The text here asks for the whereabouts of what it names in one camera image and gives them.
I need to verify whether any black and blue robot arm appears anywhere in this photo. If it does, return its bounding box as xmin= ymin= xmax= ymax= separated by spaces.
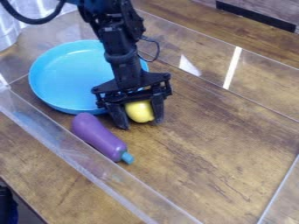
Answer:
xmin=66 ymin=0 xmax=172 ymax=130

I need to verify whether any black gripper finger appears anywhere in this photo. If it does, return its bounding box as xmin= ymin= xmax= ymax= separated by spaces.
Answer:
xmin=107 ymin=103 xmax=130 ymax=130
xmin=152 ymin=95 xmax=164 ymax=123

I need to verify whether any black bar in background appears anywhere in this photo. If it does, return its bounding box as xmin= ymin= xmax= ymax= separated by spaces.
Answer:
xmin=216 ymin=0 xmax=297 ymax=33

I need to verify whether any yellow toy lemon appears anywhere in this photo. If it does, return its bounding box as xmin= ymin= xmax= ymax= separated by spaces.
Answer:
xmin=126 ymin=101 xmax=155 ymax=123

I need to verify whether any purple toy eggplant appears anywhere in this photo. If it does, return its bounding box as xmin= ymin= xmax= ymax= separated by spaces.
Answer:
xmin=71 ymin=113 xmax=135 ymax=165

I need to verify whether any clear acrylic barrier wall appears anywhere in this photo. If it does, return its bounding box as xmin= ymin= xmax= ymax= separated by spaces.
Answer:
xmin=0 ymin=74 xmax=202 ymax=224

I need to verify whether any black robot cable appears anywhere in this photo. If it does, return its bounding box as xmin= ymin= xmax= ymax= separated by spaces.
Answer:
xmin=0 ymin=0 xmax=68 ymax=25

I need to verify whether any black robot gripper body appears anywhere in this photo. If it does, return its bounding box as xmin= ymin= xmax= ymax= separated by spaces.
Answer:
xmin=91 ymin=52 xmax=172 ymax=108

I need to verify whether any blue round plate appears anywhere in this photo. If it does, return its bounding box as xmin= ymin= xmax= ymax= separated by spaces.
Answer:
xmin=27 ymin=39 xmax=150 ymax=116

